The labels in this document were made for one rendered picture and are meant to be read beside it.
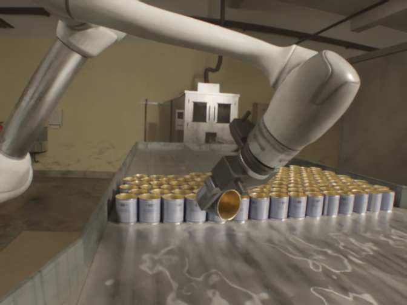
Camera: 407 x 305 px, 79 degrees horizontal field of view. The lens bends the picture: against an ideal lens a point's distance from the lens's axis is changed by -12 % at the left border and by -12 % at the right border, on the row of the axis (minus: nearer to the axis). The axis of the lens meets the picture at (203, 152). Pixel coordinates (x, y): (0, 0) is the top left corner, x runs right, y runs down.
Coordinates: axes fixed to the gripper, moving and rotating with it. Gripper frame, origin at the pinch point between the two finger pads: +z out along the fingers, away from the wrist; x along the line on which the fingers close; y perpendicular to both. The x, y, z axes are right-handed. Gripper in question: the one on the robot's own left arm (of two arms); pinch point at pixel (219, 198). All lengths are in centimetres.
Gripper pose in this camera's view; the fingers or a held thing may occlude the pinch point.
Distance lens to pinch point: 63.3
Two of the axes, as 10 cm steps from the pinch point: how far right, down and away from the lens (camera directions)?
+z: -4.6, 6.3, 6.3
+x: 8.0, -0.3, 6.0
